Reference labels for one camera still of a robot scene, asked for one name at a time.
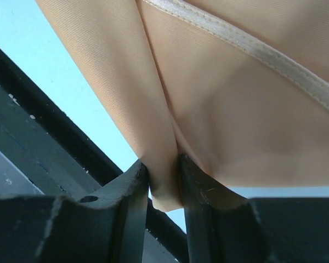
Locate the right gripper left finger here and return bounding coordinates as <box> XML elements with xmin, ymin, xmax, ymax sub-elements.
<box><xmin>0</xmin><ymin>161</ymin><xmax>149</xmax><ymax>262</ymax></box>

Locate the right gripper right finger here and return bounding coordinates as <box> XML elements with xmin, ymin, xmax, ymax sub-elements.
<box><xmin>180</xmin><ymin>155</ymin><xmax>329</xmax><ymax>262</ymax></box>

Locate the orange cloth napkin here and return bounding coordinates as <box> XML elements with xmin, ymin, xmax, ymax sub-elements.
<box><xmin>38</xmin><ymin>1</ymin><xmax>329</xmax><ymax>211</ymax></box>

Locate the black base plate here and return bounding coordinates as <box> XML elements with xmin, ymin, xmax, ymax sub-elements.
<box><xmin>0</xmin><ymin>50</ymin><xmax>189</xmax><ymax>262</ymax></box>

